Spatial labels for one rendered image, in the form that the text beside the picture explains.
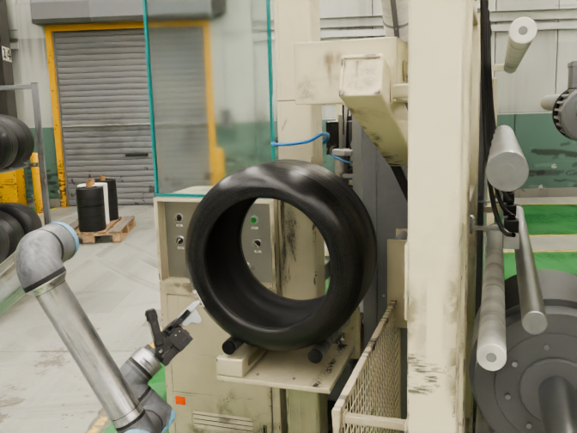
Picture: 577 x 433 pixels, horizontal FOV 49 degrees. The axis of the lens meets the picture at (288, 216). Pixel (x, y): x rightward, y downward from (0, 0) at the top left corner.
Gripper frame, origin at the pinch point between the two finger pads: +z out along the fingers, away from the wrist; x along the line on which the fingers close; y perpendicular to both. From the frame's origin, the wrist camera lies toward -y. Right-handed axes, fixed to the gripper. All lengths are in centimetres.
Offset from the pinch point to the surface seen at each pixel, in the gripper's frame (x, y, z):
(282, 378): 4.2, 35.8, 1.9
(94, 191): -612, -138, 113
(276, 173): 28.4, -11.3, 37.9
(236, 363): 0.2, 22.7, -4.4
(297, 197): 32.0, -2.6, 36.0
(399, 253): 15, 35, 55
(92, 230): -627, -105, 78
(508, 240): 64, 41, 56
